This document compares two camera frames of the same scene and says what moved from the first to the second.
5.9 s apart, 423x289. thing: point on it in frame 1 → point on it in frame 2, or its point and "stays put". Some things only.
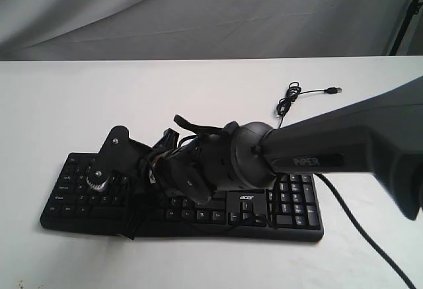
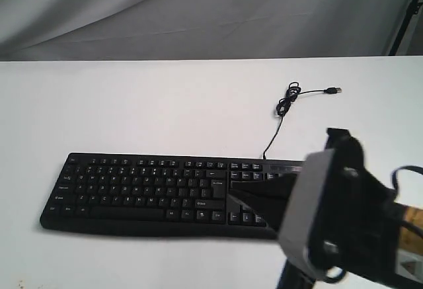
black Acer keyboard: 291,211 stays put
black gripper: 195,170 → 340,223
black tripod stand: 412,10 stays put
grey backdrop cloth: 166,15 stays put
